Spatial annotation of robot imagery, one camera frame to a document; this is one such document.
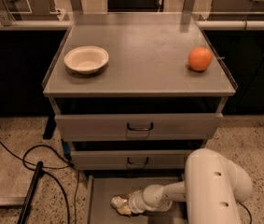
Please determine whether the bottom grey drawer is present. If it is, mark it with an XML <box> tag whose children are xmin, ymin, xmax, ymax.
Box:
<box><xmin>84</xmin><ymin>175</ymin><xmax>188</xmax><ymax>224</ymax></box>

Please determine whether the black floor cable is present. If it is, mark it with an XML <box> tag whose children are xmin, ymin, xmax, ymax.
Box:
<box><xmin>239</xmin><ymin>202</ymin><xmax>253</xmax><ymax>224</ymax></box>
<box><xmin>0</xmin><ymin>128</ymin><xmax>81</xmax><ymax>224</ymax></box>

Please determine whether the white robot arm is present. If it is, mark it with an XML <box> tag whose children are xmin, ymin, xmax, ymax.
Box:
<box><xmin>111</xmin><ymin>148</ymin><xmax>253</xmax><ymax>224</ymax></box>

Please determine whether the black metal pole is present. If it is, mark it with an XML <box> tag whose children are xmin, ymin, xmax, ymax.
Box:
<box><xmin>17</xmin><ymin>161</ymin><xmax>43</xmax><ymax>224</ymax></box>

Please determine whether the top drawer black handle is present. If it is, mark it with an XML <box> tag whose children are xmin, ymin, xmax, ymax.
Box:
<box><xmin>126</xmin><ymin>122</ymin><xmax>154</xmax><ymax>132</ymax></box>

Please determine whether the grey drawer cabinet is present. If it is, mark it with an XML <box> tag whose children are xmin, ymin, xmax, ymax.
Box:
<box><xmin>41</xmin><ymin>12</ymin><xmax>238</xmax><ymax>179</ymax></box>

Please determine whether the drawer black handle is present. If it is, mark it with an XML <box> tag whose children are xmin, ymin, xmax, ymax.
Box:
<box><xmin>127</xmin><ymin>157</ymin><xmax>149</xmax><ymax>165</ymax></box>
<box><xmin>126</xmin><ymin>122</ymin><xmax>154</xmax><ymax>132</ymax></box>

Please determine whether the top grey drawer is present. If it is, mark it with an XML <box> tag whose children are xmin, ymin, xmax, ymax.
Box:
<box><xmin>55</xmin><ymin>113</ymin><xmax>223</xmax><ymax>142</ymax></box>

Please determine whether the middle grey drawer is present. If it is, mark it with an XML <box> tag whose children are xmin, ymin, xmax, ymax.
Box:
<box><xmin>71</xmin><ymin>149</ymin><xmax>192</xmax><ymax>171</ymax></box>

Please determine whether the white horizontal rail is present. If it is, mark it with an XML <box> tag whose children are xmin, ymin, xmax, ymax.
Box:
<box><xmin>0</xmin><ymin>21</ymin><xmax>264</xmax><ymax>31</ymax></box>

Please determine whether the middle drawer black handle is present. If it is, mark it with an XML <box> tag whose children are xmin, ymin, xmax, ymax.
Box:
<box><xmin>127</xmin><ymin>157</ymin><xmax>149</xmax><ymax>165</ymax></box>

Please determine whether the black floor cable right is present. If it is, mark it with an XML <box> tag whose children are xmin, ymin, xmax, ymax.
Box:
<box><xmin>239</xmin><ymin>202</ymin><xmax>253</xmax><ymax>224</ymax></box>

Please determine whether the white paper bowl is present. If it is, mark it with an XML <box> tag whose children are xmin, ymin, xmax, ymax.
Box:
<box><xmin>63</xmin><ymin>46</ymin><xmax>109</xmax><ymax>75</ymax></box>

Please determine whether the black floor cable left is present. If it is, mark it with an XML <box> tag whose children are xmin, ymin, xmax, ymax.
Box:
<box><xmin>0</xmin><ymin>128</ymin><xmax>81</xmax><ymax>224</ymax></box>

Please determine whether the orange fruit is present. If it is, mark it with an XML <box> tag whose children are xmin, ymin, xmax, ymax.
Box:
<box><xmin>188</xmin><ymin>47</ymin><xmax>213</xmax><ymax>72</ymax></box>

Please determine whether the grey drawer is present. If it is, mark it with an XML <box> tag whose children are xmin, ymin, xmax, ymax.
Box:
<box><xmin>84</xmin><ymin>175</ymin><xmax>188</xmax><ymax>224</ymax></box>
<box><xmin>55</xmin><ymin>113</ymin><xmax>223</xmax><ymax>142</ymax></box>
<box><xmin>71</xmin><ymin>149</ymin><xmax>192</xmax><ymax>171</ymax></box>

